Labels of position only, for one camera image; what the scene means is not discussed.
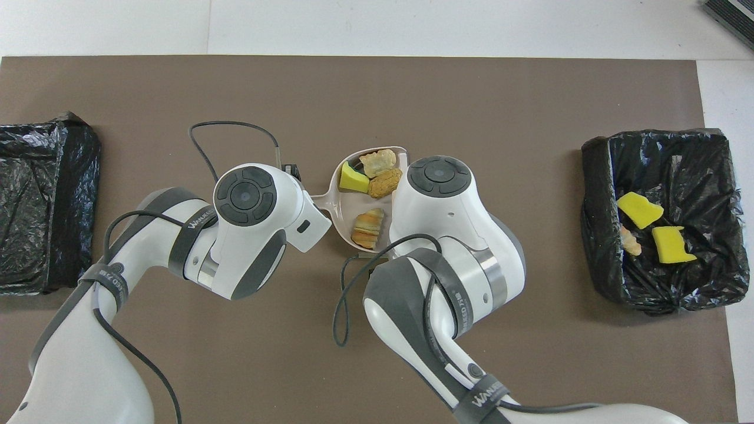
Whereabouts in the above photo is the small yellow sponge piece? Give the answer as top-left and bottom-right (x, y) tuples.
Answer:
(339, 161), (371, 193)

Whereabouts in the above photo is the beige plastic dustpan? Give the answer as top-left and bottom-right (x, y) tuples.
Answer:
(309, 145), (411, 254)

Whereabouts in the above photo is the pale bread chunk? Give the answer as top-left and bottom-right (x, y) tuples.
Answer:
(359, 148), (398, 180)

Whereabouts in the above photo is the striped bread roll piece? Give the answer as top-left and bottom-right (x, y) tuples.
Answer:
(350, 207), (385, 250)

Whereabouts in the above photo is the brown bread roll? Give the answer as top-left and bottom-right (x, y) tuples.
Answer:
(368, 168), (404, 200)

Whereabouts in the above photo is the striped croissant piece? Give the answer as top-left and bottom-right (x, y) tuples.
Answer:
(619, 223), (643, 257)

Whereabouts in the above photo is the green and yellow sponge piece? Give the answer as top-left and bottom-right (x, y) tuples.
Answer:
(616, 191), (665, 230)

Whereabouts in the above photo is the notched yellow sponge piece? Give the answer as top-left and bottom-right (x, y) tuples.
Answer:
(651, 226), (698, 264)

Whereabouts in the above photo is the bin lined with black bag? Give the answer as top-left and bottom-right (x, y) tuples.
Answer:
(580, 128), (752, 317)
(0, 111), (102, 296)

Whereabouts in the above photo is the brown table mat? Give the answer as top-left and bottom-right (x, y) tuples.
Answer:
(0, 55), (739, 424)

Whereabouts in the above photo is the grey ribbed device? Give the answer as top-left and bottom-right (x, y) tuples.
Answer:
(701, 0), (754, 51)

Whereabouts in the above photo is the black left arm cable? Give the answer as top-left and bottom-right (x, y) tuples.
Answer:
(93, 120), (302, 424)

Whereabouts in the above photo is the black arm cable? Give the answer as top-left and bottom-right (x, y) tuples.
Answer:
(93, 120), (302, 424)
(332, 233), (601, 413)

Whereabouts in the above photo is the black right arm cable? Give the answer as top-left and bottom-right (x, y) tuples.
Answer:
(332, 233), (601, 413)

